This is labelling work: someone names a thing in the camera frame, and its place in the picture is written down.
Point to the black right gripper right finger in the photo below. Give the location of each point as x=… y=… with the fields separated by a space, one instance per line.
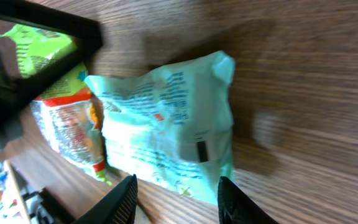
x=235 y=207

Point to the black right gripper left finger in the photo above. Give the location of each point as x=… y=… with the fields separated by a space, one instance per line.
x=117 y=207

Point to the green gummy candy bag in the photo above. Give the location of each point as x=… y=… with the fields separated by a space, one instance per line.
x=64 y=113

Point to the teal snack packet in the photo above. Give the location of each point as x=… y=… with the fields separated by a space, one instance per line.
x=172 y=126

